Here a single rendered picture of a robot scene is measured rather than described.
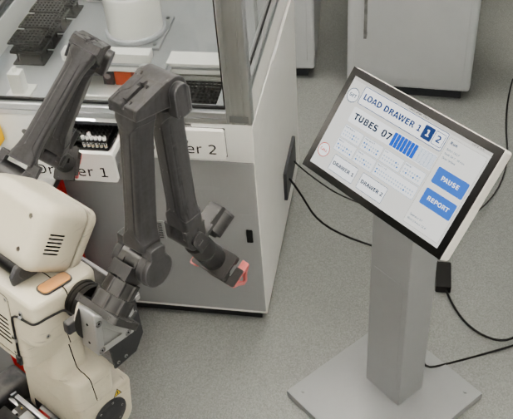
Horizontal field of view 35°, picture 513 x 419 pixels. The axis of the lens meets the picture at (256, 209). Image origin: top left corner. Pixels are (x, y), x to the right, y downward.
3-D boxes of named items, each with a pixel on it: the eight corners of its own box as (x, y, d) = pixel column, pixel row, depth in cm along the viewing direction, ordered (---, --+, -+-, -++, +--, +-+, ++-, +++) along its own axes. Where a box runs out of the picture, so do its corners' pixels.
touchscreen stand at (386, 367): (377, 484, 262) (392, 261, 194) (287, 395, 289) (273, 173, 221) (480, 398, 283) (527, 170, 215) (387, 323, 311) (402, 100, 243)
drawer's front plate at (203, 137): (225, 160, 260) (223, 131, 252) (138, 155, 265) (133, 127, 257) (227, 156, 261) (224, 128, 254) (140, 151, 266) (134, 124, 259)
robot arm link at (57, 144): (69, 36, 198) (109, 58, 199) (79, 26, 202) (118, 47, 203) (27, 158, 225) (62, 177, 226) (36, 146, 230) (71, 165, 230)
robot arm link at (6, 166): (-21, 197, 186) (1, 208, 187) (1, 158, 187) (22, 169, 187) (-12, 197, 195) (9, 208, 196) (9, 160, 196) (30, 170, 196)
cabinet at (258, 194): (271, 326, 313) (258, 163, 260) (20, 303, 331) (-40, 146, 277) (303, 170, 383) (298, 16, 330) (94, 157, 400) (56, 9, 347)
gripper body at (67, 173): (81, 148, 243) (71, 142, 236) (76, 181, 242) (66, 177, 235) (60, 146, 244) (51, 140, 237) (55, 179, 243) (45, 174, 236)
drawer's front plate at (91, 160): (118, 182, 255) (111, 155, 247) (31, 177, 259) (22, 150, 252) (120, 179, 256) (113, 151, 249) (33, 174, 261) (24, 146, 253)
